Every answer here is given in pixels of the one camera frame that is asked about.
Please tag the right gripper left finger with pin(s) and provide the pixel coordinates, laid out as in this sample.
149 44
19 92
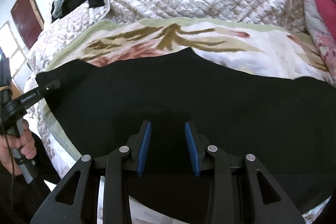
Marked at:
75 198

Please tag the person left hand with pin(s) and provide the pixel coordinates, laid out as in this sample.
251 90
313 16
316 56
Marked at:
25 144

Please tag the black pants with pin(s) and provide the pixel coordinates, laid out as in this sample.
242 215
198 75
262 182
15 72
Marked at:
289 125

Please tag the pink floral comforter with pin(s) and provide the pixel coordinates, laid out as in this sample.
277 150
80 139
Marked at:
320 21

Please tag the dark red door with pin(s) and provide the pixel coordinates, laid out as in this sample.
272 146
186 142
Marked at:
28 21

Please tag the fleece floral blanket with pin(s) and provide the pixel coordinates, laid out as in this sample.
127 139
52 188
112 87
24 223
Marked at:
265 51

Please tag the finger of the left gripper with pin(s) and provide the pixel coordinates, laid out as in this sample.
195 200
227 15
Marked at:
47 88

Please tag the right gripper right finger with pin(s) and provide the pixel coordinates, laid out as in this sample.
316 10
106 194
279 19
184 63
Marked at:
242 190

